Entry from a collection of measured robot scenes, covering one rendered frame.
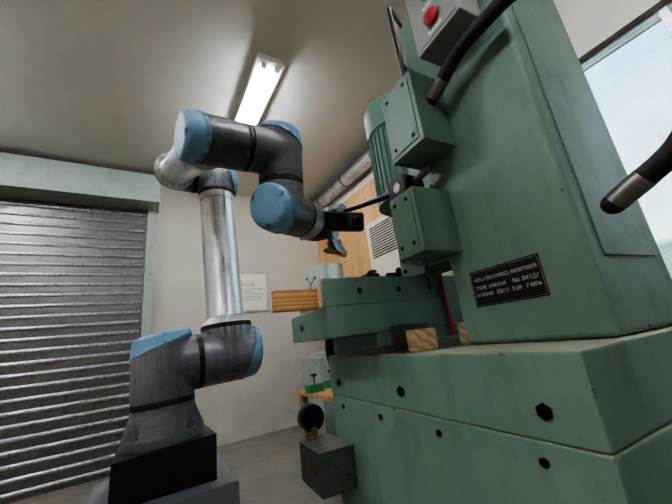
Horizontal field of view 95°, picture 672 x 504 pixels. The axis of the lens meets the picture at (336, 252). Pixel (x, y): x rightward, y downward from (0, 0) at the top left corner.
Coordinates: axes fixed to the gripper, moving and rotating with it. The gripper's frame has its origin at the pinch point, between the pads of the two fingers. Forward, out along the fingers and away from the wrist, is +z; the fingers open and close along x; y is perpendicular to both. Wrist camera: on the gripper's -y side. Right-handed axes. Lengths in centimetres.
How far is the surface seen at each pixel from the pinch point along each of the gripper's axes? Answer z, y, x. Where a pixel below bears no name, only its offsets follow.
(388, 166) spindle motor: -7.0, -14.5, -14.9
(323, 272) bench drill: 187, 97, 9
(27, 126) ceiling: 34, 277, -107
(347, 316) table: -27.1, -10.0, 21.2
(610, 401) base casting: -47, -44, 26
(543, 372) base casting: -45, -39, 24
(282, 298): -33.3, 0.9, 17.4
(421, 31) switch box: -29, -26, -31
